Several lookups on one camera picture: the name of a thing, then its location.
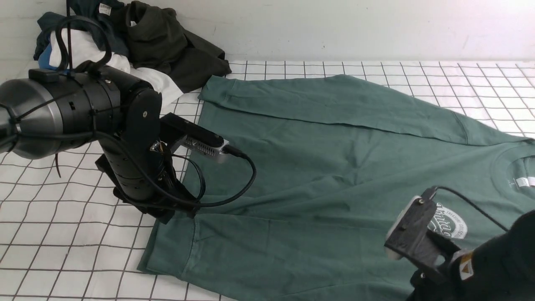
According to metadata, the white shirt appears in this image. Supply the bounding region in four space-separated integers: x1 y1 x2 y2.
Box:
50 29 183 108

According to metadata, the blue shirt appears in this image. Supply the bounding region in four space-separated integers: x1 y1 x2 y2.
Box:
38 43 56 70

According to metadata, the black second robot arm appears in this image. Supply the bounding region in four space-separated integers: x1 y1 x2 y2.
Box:
408 211 535 301

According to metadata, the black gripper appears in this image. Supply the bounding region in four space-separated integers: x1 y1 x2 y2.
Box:
96 88 199 224

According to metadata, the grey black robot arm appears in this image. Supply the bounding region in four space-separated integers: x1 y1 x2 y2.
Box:
1 66 199 224

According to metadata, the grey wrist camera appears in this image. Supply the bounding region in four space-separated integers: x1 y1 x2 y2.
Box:
159 113 229 163

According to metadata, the green long sleeve shirt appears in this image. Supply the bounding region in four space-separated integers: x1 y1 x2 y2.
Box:
138 75 534 301

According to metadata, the dark olive shirt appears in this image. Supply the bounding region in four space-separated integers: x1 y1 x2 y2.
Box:
110 1 232 93

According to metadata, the dark teal shirt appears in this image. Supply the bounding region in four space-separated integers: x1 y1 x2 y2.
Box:
33 0 129 61

